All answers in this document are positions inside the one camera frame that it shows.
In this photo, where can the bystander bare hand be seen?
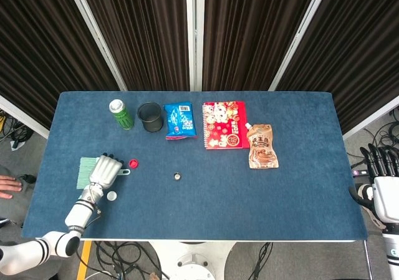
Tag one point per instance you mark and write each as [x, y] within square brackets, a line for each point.
[9, 186]

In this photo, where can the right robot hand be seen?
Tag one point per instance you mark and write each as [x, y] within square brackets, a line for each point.
[386, 196]

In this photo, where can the black mesh pen holder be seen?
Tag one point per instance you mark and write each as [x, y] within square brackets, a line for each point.
[151, 124]

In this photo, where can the red spiral notebook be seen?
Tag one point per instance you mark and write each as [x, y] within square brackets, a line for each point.
[221, 127]

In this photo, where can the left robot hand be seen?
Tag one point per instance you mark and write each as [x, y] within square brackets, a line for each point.
[104, 171]

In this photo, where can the red bottle cap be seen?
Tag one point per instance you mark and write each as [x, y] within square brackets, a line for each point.
[133, 164]

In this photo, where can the brown spouted sauce pouch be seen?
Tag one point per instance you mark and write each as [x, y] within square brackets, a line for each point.
[263, 149]

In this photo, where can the black bottle cap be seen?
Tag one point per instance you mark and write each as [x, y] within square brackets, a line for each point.
[177, 176]

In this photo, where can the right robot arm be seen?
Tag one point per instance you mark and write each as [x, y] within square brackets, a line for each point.
[392, 252]

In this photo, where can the blue fabric tablecloth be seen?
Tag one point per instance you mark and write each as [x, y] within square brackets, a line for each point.
[218, 205]

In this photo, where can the blue snack bag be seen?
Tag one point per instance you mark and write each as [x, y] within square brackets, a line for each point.
[180, 121]

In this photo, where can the green-bristled brush with white handle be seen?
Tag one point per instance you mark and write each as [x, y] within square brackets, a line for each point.
[84, 174]

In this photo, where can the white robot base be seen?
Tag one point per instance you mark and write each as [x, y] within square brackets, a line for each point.
[191, 261]

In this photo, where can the dark pleated partition panel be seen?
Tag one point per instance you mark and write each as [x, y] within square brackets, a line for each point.
[146, 27]
[37, 43]
[249, 27]
[358, 43]

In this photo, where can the white bottle cap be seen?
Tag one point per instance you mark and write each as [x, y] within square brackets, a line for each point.
[112, 196]

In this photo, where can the green energy drink can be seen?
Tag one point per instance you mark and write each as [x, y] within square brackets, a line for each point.
[124, 119]

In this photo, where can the black power strip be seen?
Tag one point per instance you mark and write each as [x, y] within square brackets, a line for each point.
[361, 172]

